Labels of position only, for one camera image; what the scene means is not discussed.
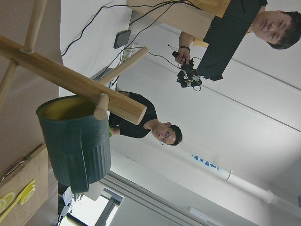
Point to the dark teal cup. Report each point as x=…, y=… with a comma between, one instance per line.
x=78, y=144

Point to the wooden cup rack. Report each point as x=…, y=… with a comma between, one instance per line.
x=97, y=92

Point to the person in black shirt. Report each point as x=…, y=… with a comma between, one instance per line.
x=165, y=133

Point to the black handheld controller device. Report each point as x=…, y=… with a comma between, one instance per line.
x=188, y=77

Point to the small black square pad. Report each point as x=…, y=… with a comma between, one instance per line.
x=121, y=38

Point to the wooden cutting board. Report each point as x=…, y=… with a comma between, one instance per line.
x=18, y=176

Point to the lemon slice on knife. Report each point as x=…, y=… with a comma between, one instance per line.
x=27, y=194

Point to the person in yellow shirt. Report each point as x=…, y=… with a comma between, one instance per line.
x=279, y=29

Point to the yellow toy knife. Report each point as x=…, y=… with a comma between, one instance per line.
x=15, y=202

